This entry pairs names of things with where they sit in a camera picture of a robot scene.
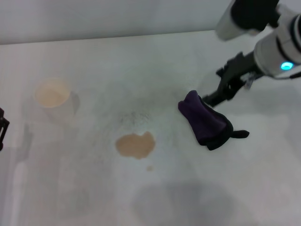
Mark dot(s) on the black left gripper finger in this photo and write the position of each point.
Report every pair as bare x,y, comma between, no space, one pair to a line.
2,124

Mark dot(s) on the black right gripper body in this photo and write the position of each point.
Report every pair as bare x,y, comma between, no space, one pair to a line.
242,68

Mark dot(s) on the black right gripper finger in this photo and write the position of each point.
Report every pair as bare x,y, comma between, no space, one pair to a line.
229,91
221,77

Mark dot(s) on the purple rag with black edge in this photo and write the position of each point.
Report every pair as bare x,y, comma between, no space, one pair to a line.
202,117

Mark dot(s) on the white paper cup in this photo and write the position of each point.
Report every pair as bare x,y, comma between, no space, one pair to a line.
53,96

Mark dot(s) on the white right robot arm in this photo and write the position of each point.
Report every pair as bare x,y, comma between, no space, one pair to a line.
277,47

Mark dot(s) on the large brown liquid stain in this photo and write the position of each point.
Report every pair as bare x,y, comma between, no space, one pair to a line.
135,146

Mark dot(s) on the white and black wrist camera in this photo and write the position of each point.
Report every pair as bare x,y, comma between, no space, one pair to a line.
244,16

